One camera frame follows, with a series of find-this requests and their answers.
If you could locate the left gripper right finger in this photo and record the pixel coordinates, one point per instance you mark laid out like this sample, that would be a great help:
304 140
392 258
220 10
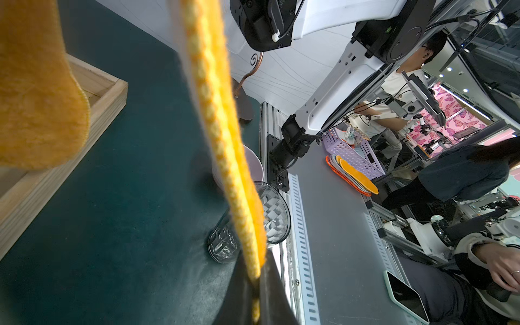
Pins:
274 306

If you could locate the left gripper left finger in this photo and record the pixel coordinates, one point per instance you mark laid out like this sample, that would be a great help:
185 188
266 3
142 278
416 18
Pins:
237 305

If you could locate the wooden clothes rack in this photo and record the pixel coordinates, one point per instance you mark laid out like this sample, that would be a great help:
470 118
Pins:
24 192

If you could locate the yellow insole front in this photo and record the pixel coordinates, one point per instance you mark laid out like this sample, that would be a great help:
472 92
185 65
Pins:
204 59

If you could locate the yellow insole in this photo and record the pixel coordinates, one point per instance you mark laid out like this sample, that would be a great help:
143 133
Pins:
204 59
44 113

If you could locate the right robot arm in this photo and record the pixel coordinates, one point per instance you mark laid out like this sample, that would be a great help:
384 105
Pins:
385 32

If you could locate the stack of insoles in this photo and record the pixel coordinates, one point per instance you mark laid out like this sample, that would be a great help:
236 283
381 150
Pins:
357 180

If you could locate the seated person hand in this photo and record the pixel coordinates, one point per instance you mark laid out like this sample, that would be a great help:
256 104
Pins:
502 263

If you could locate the white vented strip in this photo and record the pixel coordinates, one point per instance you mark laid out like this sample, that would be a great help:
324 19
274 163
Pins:
304 286

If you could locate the smartphone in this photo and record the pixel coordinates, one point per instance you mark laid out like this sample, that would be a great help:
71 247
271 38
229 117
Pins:
405 297

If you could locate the purple bowl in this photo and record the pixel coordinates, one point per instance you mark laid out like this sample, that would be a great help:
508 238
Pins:
255 167

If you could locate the purple plastic basket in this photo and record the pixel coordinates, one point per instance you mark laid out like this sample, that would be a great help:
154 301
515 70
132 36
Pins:
361 158

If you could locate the metal glass holder stand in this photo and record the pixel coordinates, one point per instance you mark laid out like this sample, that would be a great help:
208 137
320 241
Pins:
244 108

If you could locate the standing person white shirt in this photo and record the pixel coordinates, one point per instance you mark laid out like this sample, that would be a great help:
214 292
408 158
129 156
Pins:
378 120

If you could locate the person in dark top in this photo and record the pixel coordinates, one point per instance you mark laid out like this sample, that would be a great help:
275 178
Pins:
466 173

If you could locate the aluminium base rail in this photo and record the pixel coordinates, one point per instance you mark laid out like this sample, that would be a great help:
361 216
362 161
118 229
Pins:
270 128

